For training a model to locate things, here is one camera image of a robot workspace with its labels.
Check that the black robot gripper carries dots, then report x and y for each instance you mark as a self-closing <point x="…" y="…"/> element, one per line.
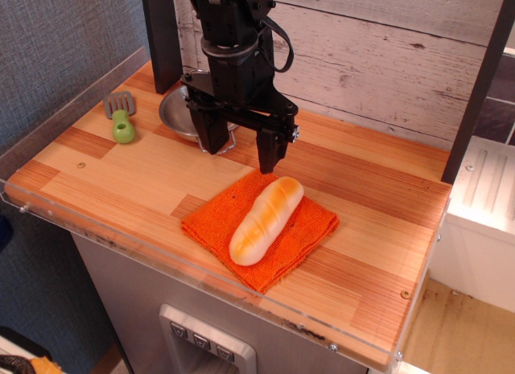
<point x="245" y="88"/>

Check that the steel pan with wire handles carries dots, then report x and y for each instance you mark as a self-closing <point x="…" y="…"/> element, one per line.
<point x="177" y="112"/>

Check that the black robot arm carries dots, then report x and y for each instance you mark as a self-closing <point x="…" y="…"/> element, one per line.
<point x="238" y="40"/>

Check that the orange folded cloth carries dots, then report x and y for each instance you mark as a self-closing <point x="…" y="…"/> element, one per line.
<point x="214" y="224"/>

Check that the toy bread loaf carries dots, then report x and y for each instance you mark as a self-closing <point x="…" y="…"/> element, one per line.
<point x="265" y="221"/>

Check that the grey toy cabinet front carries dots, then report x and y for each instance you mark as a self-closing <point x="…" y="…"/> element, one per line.
<point x="132" y="291"/>

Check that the silver button panel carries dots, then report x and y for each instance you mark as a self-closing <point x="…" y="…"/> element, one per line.
<point x="198" y="347"/>

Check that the clear acrylic table guard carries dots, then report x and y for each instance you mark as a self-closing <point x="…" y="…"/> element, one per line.
<point x="357" y="288"/>

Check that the white toy sink unit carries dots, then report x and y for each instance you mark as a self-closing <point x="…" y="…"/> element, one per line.
<point x="474" y="253"/>

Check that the green handled grey spatula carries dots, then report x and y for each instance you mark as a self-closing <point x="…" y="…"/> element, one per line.
<point x="119" y="106"/>

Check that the dark left wooden post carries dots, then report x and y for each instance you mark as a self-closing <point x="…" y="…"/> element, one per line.
<point x="163" y="40"/>

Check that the dark wooden post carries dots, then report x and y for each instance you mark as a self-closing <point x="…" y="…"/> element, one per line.
<point x="163" y="40"/>
<point x="492" y="58"/>

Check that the dark right wooden post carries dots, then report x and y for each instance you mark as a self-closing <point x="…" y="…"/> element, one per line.
<point x="492" y="58"/>

